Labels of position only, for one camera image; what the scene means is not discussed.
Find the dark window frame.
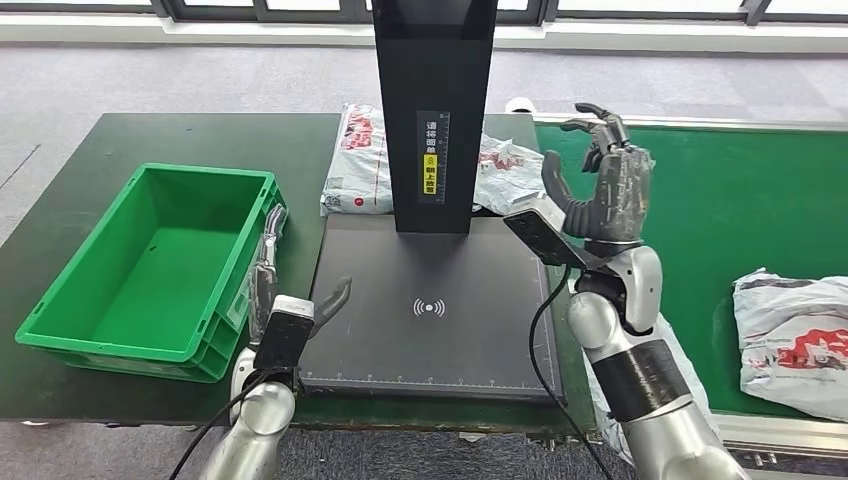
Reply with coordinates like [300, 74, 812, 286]
[0, 0, 848, 28]

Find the green conveyor belt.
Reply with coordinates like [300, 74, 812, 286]
[535, 124, 848, 421]

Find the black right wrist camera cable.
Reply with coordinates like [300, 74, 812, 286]
[527, 264, 614, 480]

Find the large grey parcel bag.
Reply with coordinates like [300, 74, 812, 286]
[582, 311, 723, 465]

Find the dark green table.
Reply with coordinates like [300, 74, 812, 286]
[0, 112, 598, 437]

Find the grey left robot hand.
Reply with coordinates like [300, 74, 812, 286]
[246, 203, 354, 349]

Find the black yellow instruction label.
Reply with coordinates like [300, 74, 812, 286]
[416, 111, 452, 205]

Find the black left wrist camera cable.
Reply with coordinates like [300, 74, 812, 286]
[168, 367, 273, 480]

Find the crumpled white red-print parcel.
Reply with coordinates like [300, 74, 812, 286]
[471, 132, 549, 217]

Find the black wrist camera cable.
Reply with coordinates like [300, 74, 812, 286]
[527, 264, 614, 480]
[168, 367, 273, 480]

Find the black inbound scanner machine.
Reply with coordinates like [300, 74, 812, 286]
[298, 0, 566, 405]

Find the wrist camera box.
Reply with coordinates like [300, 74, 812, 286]
[502, 198, 601, 272]
[252, 296, 317, 372]

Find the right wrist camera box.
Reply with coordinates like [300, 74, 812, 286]
[502, 198, 601, 272]

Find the green plastic crate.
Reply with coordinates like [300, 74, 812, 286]
[14, 162, 288, 385]

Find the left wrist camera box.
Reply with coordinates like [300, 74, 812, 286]
[252, 296, 317, 372]

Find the flat white red-print parcel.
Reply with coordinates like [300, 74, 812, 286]
[319, 102, 396, 218]

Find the grey parcel bag red print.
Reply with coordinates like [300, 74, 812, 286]
[731, 268, 848, 423]

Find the aluminium conveyor frame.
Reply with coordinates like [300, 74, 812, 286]
[526, 111, 848, 480]

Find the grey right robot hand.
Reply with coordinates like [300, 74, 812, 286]
[541, 102, 655, 243]

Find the white window sill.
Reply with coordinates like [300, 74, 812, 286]
[0, 13, 848, 54]

